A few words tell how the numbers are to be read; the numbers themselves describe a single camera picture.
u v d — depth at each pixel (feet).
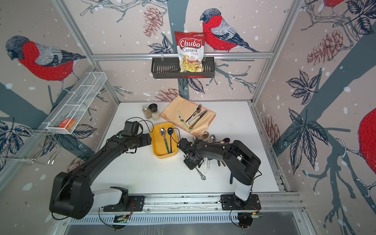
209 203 2.47
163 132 3.30
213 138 3.18
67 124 2.10
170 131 3.30
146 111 3.42
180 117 3.61
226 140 3.12
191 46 2.68
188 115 3.63
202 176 2.73
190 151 2.10
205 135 3.21
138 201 2.40
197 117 3.61
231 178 2.67
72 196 1.30
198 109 3.75
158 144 3.12
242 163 1.52
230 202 2.39
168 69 3.50
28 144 1.84
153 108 3.38
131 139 2.15
